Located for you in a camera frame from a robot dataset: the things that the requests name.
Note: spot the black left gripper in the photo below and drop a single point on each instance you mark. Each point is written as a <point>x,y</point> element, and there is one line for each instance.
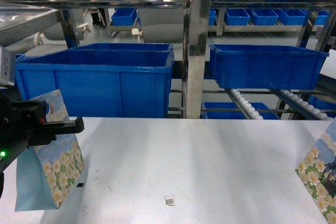
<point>24,124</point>

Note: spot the large blue crate front left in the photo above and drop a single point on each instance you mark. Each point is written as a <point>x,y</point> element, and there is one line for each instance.
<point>101,83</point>

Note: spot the QR code sticker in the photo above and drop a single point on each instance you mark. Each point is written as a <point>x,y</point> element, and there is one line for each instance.
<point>169,200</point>

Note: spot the blue crate behind front crate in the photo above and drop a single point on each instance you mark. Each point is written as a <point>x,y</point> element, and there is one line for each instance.
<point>127,46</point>

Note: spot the blue crate right shelf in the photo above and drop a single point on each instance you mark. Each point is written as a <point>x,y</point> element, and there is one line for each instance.
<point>265,66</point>

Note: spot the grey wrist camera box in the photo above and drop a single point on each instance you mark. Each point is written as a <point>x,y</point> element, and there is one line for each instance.
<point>8,64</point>

